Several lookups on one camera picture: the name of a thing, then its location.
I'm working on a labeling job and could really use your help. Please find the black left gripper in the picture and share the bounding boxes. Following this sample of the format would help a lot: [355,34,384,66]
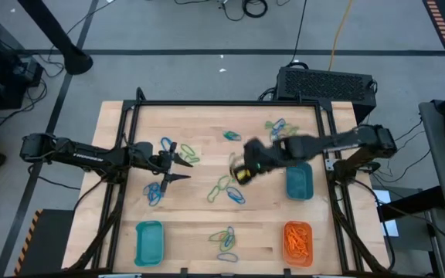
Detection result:
[151,141,194,195]

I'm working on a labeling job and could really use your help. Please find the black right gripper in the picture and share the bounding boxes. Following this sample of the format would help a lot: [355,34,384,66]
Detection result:
[233,137,287,186]

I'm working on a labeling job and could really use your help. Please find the orange rubber bands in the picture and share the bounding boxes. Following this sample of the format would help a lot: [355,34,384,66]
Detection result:
[285,225,311,259]

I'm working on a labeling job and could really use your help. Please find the dark blue plastic basket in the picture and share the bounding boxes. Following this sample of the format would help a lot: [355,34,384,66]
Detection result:
[285,164,314,201]

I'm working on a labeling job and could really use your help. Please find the teal plastic basket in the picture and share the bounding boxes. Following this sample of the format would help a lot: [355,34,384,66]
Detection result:
[134,220,165,268]

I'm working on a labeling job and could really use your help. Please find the black perforated computer box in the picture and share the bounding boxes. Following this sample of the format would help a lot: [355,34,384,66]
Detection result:
[276,66,378,124]

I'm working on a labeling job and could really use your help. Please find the orange plastic basket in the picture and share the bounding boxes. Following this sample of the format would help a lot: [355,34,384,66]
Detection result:
[282,220,314,269]

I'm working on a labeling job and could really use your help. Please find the white sheet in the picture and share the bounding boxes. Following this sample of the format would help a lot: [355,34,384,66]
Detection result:
[372,188,399,237]

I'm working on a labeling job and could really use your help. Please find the black stand bar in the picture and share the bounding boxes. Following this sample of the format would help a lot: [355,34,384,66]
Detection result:
[376,185,445,223]

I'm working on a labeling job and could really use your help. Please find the grey side desk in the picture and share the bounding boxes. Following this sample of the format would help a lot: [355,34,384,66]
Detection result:
[418,99,445,215]

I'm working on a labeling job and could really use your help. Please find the black pole stand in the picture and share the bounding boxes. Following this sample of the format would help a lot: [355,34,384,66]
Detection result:
[16,0,94,76]

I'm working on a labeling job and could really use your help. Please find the long black floor cable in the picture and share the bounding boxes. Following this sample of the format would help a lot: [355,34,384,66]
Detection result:
[291,0,308,66]

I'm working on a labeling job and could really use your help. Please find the coiled black cable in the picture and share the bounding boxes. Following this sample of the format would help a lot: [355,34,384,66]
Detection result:
[241,0,269,19]

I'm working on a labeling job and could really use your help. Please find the yellow floor cable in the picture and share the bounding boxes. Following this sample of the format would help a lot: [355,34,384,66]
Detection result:
[327,0,355,73]

